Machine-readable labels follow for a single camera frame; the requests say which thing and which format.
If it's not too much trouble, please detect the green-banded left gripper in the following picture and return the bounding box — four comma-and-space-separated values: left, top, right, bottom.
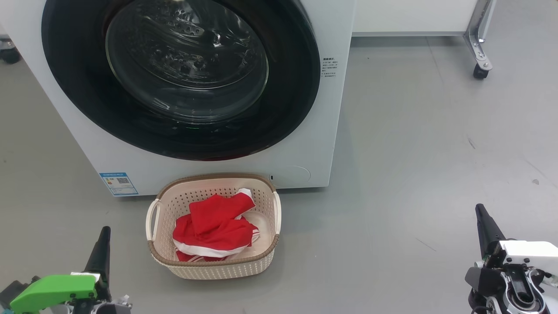
9, 225, 112, 314

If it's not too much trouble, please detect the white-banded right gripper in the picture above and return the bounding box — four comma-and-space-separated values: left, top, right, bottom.
465, 203, 558, 302

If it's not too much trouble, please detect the dark round washing machine door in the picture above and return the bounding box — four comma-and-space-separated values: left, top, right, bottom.
41, 0, 321, 162

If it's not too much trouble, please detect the beige perforated laundry basket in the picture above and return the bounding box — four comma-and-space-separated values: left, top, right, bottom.
146, 173, 282, 280

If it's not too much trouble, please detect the white front-load washing machine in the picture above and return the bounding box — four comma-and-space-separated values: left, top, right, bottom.
0, 0, 356, 198

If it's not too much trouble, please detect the blue energy label sticker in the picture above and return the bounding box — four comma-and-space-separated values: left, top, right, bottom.
99, 172, 140, 197

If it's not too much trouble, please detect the black caster wheel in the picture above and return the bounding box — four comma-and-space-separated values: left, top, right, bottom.
0, 38, 21, 65

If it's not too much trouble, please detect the white table on casters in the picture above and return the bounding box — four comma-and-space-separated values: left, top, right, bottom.
352, 0, 498, 80

